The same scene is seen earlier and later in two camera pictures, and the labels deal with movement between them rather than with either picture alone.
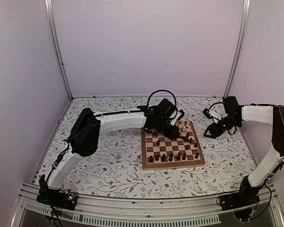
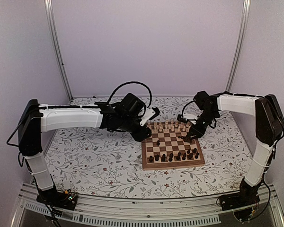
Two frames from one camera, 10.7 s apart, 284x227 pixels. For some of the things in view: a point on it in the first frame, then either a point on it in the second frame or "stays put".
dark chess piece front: x=164 y=158 stays put
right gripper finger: x=208 y=129 -> x=187 y=138
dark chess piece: x=170 y=159 stays put
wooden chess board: x=158 y=152 stays put
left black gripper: x=172 y=135 -> x=143 y=135
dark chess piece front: x=178 y=157 stays put
